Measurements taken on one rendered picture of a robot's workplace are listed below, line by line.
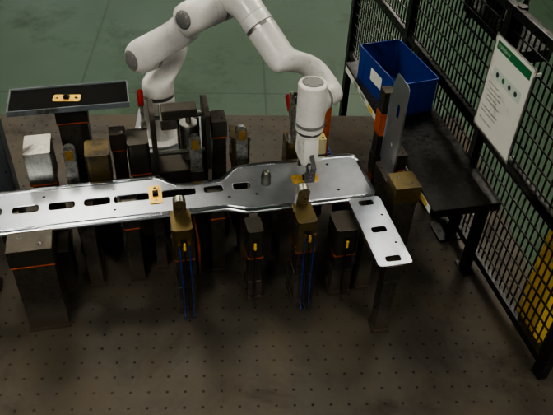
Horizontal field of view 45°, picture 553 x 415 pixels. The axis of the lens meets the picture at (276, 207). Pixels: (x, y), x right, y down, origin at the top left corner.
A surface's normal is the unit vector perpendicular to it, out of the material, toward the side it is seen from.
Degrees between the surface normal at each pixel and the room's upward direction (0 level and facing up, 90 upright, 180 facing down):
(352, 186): 0
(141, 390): 0
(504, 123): 90
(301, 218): 0
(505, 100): 90
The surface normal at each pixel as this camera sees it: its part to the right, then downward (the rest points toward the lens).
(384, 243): 0.04, -0.76
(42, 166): 0.22, 0.65
